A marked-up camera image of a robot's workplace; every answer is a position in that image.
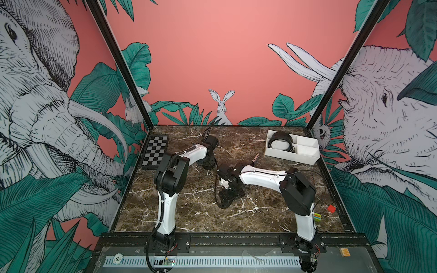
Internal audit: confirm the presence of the black belt long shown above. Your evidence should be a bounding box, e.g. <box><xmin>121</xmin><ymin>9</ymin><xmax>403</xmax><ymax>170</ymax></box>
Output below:
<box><xmin>214</xmin><ymin>159</ymin><xmax>239</xmax><ymax>209</ymax></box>

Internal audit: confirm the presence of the long black belt s-curved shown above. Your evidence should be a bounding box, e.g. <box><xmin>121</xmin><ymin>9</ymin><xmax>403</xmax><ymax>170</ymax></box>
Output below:
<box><xmin>267</xmin><ymin>131</ymin><xmax>294</xmax><ymax>152</ymax></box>

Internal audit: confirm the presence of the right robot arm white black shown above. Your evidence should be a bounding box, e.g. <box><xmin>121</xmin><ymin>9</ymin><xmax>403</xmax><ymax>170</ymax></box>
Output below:
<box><xmin>217</xmin><ymin>164</ymin><xmax>316</xmax><ymax>242</ymax></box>

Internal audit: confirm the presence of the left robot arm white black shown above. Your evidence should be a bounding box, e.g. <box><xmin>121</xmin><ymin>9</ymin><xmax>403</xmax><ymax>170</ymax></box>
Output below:
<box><xmin>154</xmin><ymin>135</ymin><xmax>219</xmax><ymax>236</ymax></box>

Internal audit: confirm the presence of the white foam storage box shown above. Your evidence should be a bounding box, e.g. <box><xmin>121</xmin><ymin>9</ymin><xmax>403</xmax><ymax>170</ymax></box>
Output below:
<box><xmin>265</xmin><ymin>130</ymin><xmax>320</xmax><ymax>165</ymax></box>

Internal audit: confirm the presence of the black white checkerboard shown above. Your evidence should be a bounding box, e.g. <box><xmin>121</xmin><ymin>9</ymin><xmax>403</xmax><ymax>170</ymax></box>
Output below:
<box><xmin>141</xmin><ymin>135</ymin><xmax>169</xmax><ymax>170</ymax></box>

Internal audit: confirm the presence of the green yellow striped block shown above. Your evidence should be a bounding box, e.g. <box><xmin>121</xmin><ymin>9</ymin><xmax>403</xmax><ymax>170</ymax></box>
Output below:
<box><xmin>313</xmin><ymin>213</ymin><xmax>322</xmax><ymax>222</ymax></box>

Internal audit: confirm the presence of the red cube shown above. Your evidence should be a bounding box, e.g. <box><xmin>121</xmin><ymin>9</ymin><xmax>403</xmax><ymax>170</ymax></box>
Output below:
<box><xmin>327</xmin><ymin>205</ymin><xmax>336</xmax><ymax>214</ymax></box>

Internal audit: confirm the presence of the orange label sticker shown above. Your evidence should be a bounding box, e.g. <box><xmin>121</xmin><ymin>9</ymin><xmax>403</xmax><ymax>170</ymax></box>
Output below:
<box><xmin>339</xmin><ymin>248</ymin><xmax>351</xmax><ymax>257</ymax></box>

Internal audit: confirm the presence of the white round knob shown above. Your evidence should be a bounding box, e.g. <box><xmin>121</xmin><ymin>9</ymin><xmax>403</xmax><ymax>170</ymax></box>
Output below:
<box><xmin>113</xmin><ymin>253</ymin><xmax>124</xmax><ymax>265</ymax></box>

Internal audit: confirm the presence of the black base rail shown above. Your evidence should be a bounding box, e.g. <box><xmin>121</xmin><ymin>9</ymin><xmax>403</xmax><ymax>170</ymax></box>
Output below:
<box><xmin>95</xmin><ymin>232</ymin><xmax>367</xmax><ymax>255</ymax></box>

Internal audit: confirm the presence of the white slotted cable duct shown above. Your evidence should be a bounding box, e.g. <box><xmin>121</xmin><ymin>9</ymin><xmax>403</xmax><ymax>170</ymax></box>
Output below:
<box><xmin>102</xmin><ymin>256</ymin><xmax>301</xmax><ymax>268</ymax></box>

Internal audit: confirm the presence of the left black frame post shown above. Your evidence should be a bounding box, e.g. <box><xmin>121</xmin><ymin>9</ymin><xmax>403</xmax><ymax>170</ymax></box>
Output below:
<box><xmin>85</xmin><ymin>0</ymin><xmax>154</xmax><ymax>130</ymax></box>

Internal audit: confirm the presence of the black frame post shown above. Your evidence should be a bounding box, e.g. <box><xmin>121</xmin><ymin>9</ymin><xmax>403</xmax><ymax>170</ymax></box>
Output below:
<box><xmin>306</xmin><ymin>0</ymin><xmax>390</xmax><ymax>131</ymax></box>
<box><xmin>85</xmin><ymin>0</ymin><xmax>154</xmax><ymax>130</ymax></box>

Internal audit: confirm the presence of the right black frame post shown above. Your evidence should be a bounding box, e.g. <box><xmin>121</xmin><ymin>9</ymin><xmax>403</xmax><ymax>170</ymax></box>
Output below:
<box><xmin>306</xmin><ymin>0</ymin><xmax>390</xmax><ymax>131</ymax></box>

